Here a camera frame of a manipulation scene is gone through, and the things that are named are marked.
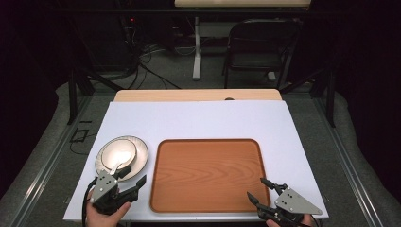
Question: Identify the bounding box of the desk with white leg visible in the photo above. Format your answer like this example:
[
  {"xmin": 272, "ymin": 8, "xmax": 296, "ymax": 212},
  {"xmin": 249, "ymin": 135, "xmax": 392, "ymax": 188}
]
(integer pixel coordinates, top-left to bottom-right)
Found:
[{"xmin": 173, "ymin": 0, "xmax": 312, "ymax": 82}]

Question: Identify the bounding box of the white bowl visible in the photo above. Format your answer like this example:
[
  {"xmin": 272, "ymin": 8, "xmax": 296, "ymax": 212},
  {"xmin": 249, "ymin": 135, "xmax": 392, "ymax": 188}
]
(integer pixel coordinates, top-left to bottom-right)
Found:
[{"xmin": 100, "ymin": 138, "xmax": 139, "ymax": 172}]

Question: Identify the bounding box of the white board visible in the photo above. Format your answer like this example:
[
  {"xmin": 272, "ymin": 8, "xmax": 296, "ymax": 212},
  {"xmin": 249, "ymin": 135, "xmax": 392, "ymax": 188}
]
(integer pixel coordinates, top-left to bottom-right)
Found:
[{"xmin": 62, "ymin": 100, "xmax": 330, "ymax": 222}]

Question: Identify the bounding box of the black folding chair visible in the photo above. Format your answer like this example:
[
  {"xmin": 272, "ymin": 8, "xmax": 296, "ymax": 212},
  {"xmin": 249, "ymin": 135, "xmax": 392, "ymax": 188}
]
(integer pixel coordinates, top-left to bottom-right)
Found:
[{"xmin": 221, "ymin": 18, "xmax": 303, "ymax": 91}]

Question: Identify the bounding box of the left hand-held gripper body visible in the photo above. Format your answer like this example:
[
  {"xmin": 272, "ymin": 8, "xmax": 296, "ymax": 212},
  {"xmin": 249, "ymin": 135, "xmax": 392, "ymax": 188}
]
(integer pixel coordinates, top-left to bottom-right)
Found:
[{"xmin": 89, "ymin": 169, "xmax": 140, "ymax": 217}]

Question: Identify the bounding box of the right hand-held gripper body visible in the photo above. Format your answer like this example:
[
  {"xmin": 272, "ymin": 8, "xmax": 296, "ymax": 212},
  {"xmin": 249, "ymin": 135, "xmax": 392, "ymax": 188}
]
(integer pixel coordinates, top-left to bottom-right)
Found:
[{"xmin": 256, "ymin": 186, "xmax": 323, "ymax": 227}]

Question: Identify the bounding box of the person's left hand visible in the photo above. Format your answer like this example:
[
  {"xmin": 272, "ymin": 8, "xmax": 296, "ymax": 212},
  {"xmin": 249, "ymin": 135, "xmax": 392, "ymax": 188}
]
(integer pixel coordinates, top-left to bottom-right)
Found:
[{"xmin": 85, "ymin": 190, "xmax": 132, "ymax": 227}]

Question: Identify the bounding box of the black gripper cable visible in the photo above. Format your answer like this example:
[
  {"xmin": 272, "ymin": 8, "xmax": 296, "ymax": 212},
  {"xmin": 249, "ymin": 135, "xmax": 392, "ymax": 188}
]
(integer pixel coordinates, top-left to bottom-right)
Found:
[{"xmin": 81, "ymin": 177, "xmax": 98, "ymax": 227}]

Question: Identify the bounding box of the light wooden table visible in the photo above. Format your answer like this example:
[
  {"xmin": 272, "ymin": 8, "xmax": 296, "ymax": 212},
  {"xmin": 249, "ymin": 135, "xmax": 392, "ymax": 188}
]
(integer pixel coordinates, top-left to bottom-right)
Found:
[{"xmin": 113, "ymin": 88, "xmax": 284, "ymax": 103}]

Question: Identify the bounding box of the bundle of floor cables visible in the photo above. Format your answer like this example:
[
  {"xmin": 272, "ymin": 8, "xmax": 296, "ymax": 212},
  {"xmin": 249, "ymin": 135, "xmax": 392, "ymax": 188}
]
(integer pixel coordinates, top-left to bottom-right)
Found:
[{"xmin": 116, "ymin": 15, "xmax": 183, "ymax": 92}]

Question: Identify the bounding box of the metal floor rail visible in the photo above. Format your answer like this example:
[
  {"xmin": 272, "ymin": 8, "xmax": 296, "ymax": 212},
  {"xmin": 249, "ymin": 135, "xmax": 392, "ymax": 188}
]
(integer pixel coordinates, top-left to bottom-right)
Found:
[
  {"xmin": 9, "ymin": 95, "xmax": 95, "ymax": 227},
  {"xmin": 312, "ymin": 96, "xmax": 386, "ymax": 227}
]

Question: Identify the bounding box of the person's right hand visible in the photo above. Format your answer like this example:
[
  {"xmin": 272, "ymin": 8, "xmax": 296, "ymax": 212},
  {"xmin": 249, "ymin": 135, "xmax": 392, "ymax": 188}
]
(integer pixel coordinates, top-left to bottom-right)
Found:
[{"xmin": 265, "ymin": 213, "xmax": 315, "ymax": 227}]

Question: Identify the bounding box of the brown wooden tray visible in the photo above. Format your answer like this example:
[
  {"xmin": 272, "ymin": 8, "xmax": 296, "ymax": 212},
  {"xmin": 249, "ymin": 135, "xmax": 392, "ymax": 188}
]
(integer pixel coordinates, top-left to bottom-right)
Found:
[{"xmin": 149, "ymin": 138, "xmax": 271, "ymax": 214}]

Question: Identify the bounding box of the black metal frame stand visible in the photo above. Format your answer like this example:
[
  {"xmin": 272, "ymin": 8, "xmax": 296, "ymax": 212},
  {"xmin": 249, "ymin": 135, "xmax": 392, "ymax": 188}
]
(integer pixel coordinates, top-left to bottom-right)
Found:
[
  {"xmin": 279, "ymin": 66, "xmax": 337, "ymax": 129},
  {"xmin": 66, "ymin": 66, "xmax": 125, "ymax": 126}
]

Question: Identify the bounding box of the round plate with silver rim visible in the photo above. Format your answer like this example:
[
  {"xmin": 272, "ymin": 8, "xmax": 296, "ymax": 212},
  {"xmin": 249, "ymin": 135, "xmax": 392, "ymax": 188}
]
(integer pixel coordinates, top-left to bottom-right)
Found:
[{"xmin": 95, "ymin": 134, "xmax": 149, "ymax": 183}]

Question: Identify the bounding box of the white spoon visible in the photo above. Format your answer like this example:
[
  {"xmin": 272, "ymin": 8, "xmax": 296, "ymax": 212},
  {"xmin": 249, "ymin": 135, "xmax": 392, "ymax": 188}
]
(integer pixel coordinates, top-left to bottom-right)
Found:
[{"xmin": 109, "ymin": 150, "xmax": 133, "ymax": 176}]

